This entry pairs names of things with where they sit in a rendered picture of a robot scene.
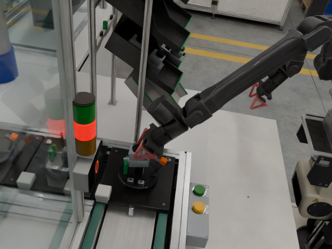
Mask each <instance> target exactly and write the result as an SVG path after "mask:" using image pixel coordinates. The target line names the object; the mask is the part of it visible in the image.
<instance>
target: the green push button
mask: <svg viewBox="0 0 332 249"><path fill-rule="evenodd" d="M205 191H206V190H205V188H204V186H202V185H196V186H195V187H194V193H195V194H196V195H198V196H202V195H204V193H205Z"/></svg>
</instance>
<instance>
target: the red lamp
mask: <svg viewBox="0 0 332 249"><path fill-rule="evenodd" d="M74 131H75V138H76V139H78V140H80V141H89V140H92V139H93V138H94V137H95V136H96V119H95V121H94V122H92V123H90V124H78V123H76V122H75V121H74Z"/></svg>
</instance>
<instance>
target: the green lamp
mask: <svg viewBox="0 0 332 249"><path fill-rule="evenodd" d="M72 105H73V118H74V121H75V122H76V123H78V124H81V125H87V124H90V123H92V122H94V121H95V118H96V114H95V102H94V103H93V104H91V105H89V106H86V107H81V106H77V105H75V104H74V103H72Z"/></svg>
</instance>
